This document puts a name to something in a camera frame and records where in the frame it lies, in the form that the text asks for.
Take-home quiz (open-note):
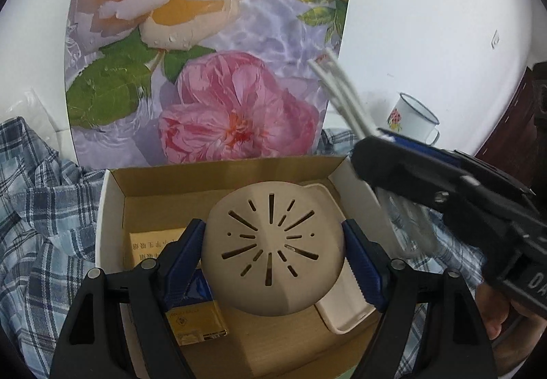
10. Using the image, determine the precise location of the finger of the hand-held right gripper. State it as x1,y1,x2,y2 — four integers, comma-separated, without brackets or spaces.
351,135,513,230
378,129,535,195

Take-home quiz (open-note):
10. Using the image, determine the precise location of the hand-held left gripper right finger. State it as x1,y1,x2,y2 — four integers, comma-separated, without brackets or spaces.
342,219,498,379

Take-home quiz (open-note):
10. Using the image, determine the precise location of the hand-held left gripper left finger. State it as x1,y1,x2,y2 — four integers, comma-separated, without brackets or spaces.
49,219,208,379

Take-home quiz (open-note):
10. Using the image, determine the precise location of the phone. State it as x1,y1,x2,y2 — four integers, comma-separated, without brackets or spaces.
299,182,381,335

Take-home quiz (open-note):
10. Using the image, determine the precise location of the blue and yellow pack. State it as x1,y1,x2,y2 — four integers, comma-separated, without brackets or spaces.
166,272,229,348

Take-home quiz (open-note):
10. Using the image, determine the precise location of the white cardboard box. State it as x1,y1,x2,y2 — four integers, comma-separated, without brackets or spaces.
96,154,411,379

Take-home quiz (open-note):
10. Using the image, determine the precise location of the beige round slotted cap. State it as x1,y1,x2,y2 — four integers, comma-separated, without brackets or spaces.
201,181,346,316

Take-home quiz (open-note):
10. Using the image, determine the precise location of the white cable bundle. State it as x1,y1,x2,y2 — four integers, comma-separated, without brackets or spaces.
308,48,441,260

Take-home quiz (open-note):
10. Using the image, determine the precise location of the person's right hand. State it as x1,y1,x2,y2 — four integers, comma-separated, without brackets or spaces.
474,283,547,341

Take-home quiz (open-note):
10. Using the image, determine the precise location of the white enamel mug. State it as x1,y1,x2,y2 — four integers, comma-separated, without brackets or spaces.
387,92,441,145

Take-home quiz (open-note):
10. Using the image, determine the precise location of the dark wooden door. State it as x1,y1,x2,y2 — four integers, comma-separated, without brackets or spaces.
474,63,547,192

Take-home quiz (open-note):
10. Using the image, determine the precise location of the blue plaid shirt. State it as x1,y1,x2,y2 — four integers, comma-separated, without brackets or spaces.
0,116,490,379

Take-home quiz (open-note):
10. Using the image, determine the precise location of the floral picture board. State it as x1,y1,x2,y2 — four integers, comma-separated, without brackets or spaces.
64,0,356,169

